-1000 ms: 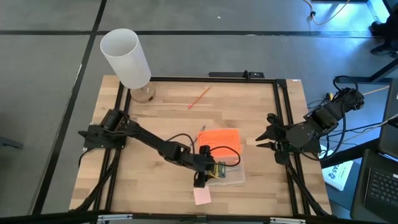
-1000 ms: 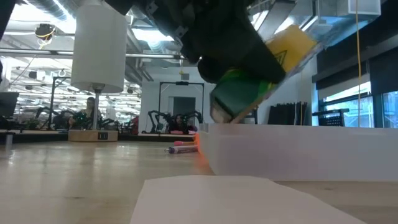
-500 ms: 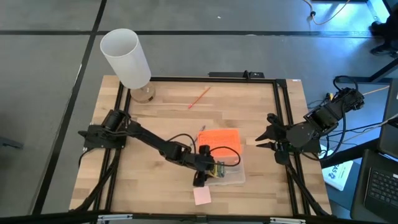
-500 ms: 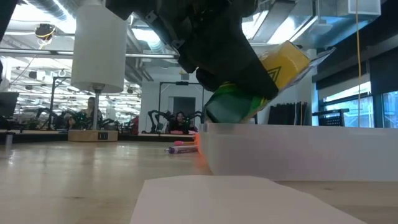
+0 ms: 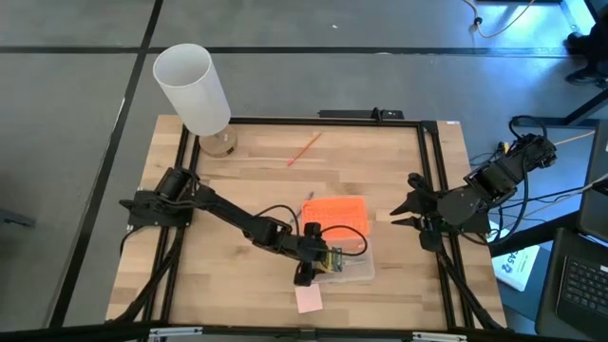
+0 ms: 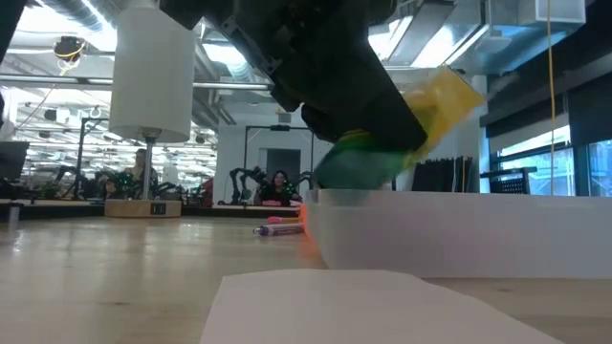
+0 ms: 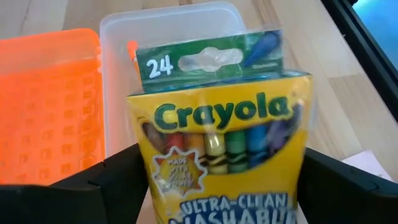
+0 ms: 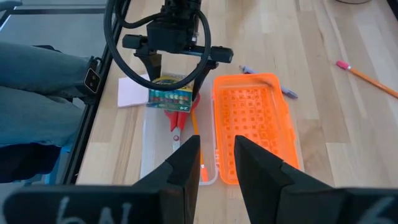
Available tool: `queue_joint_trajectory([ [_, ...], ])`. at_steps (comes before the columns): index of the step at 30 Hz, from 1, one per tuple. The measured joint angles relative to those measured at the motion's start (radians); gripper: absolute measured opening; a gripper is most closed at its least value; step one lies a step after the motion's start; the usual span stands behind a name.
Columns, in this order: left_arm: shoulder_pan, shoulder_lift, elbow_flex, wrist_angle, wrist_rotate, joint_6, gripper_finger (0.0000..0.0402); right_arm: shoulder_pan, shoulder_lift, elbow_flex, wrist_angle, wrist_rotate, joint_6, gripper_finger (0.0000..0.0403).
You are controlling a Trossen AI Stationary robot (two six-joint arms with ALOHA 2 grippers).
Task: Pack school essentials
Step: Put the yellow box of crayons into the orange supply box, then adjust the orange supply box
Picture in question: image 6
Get white lamp wooden base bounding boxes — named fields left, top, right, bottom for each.
left=103, top=0, right=197, bottom=219

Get black table frame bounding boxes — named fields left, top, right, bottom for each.
left=0, top=199, right=307, bottom=230

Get purple pen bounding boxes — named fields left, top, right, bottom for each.
left=252, top=223, right=306, bottom=238

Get black perforated panel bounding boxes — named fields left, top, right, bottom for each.
left=480, top=165, right=539, bottom=195

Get person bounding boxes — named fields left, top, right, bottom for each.
left=107, top=147, right=160, bottom=198
left=260, top=169, right=302, bottom=206

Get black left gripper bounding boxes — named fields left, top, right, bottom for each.
left=160, top=0, right=429, bottom=154

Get long ceiling light bar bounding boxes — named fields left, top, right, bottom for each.
left=0, top=75, right=273, bottom=93

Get dark monitor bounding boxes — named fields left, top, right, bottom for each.
left=0, top=140, right=31, bottom=183

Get yellow hanging cable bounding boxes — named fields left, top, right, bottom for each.
left=546, top=0, right=557, bottom=196

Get black ceiling camera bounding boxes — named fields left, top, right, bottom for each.
left=53, top=35, right=87, bottom=63

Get clear plastic box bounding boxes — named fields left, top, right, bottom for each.
left=304, top=188, right=612, bottom=279

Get orange plastic box lid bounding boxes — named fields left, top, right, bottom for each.
left=298, top=204, right=317, bottom=258

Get black folded panels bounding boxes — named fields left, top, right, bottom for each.
left=411, top=156, right=475, bottom=193

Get white paper pad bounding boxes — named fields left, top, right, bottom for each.
left=199, top=268, right=566, bottom=344

